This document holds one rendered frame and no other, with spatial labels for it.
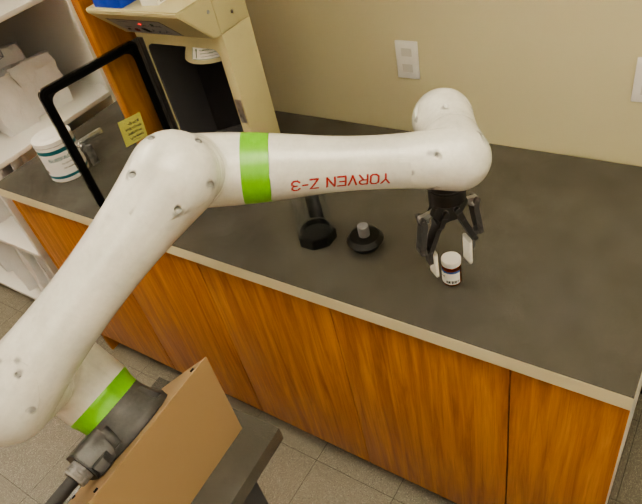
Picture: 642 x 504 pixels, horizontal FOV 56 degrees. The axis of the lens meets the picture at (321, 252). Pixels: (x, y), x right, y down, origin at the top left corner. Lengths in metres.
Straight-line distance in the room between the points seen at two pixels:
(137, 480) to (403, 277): 0.72
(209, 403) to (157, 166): 0.48
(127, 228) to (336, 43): 1.24
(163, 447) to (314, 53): 1.34
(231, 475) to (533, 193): 0.99
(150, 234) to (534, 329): 0.80
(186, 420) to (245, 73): 0.92
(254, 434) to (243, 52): 0.94
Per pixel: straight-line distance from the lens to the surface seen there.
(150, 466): 1.06
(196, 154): 0.81
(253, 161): 0.95
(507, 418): 1.49
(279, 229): 1.62
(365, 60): 1.90
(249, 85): 1.65
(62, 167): 2.18
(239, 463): 1.20
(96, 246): 0.84
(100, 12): 1.66
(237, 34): 1.60
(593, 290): 1.39
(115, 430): 1.08
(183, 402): 1.06
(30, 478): 2.70
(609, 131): 1.74
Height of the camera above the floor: 1.93
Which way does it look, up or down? 41 degrees down
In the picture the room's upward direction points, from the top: 14 degrees counter-clockwise
